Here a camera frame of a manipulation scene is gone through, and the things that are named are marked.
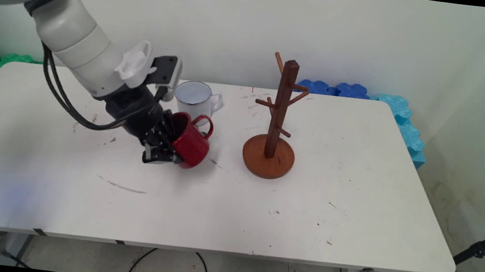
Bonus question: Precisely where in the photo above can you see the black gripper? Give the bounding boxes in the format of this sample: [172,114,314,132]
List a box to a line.
[98,81,192,168]

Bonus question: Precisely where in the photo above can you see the red ceramic mug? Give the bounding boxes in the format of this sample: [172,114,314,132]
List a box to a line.
[166,110,216,172]

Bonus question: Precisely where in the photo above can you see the white enamel mug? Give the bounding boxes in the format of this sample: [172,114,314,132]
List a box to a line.
[171,79,226,129]

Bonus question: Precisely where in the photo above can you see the brown wooden mug tree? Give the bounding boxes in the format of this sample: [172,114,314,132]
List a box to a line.
[240,50,314,183]

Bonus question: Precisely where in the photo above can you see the blue foam mat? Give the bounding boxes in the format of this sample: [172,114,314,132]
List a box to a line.
[294,77,371,100]

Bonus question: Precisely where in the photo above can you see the cyan foam mat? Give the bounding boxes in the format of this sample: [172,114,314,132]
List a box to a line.
[361,92,432,170]

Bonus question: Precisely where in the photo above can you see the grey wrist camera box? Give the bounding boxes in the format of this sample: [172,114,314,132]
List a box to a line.
[146,53,185,103]

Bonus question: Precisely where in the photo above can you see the black floor cable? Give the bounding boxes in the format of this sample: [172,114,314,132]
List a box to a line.
[125,245,211,272]

